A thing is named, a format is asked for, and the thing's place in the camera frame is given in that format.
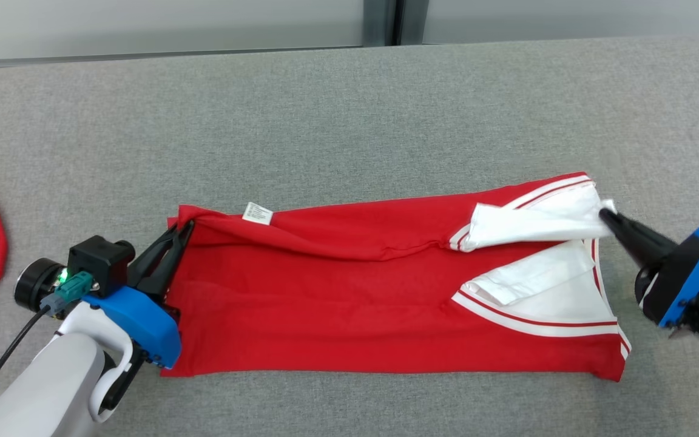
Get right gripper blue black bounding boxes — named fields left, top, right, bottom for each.
left=599, top=209, right=699, bottom=331

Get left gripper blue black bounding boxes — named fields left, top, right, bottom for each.
left=14, top=221, right=195, bottom=369

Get red and white jersey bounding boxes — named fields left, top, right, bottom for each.
left=160, top=172, right=632, bottom=383

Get left arm cable teal plug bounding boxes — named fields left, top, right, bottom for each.
left=0, top=271, right=94, bottom=425

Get grey metal partition frame post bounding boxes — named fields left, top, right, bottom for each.
left=362, top=0, right=429, bottom=46

